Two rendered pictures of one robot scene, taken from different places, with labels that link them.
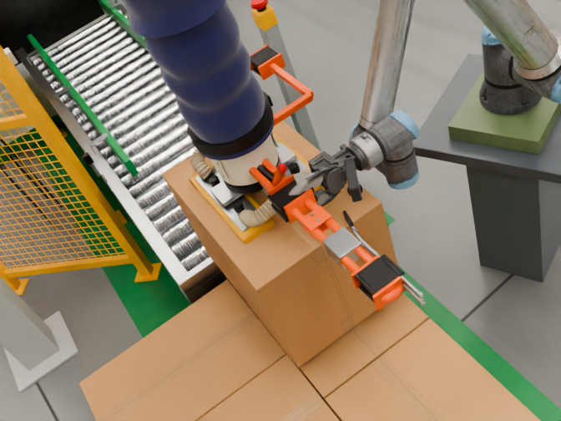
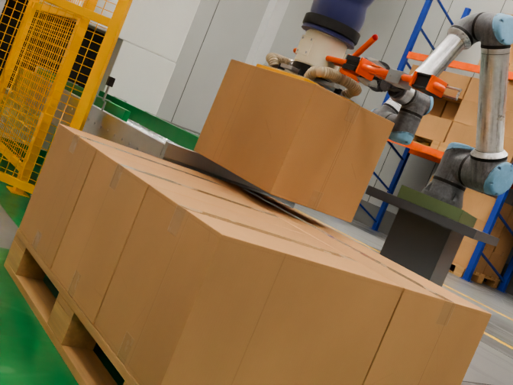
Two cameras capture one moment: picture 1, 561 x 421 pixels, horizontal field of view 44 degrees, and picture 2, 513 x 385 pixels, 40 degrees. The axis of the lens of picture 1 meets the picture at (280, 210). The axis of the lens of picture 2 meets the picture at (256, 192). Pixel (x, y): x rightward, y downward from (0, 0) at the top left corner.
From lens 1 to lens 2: 215 cm
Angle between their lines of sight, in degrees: 43
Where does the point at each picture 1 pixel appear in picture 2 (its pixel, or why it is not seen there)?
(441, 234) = not seen: hidden behind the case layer
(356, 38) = not seen: hidden behind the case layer
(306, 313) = (312, 149)
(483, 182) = (392, 256)
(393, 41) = (436, 65)
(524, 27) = (501, 111)
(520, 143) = (449, 208)
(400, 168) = (411, 119)
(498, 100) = (439, 189)
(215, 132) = (337, 9)
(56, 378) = not seen: outside the picture
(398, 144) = (422, 99)
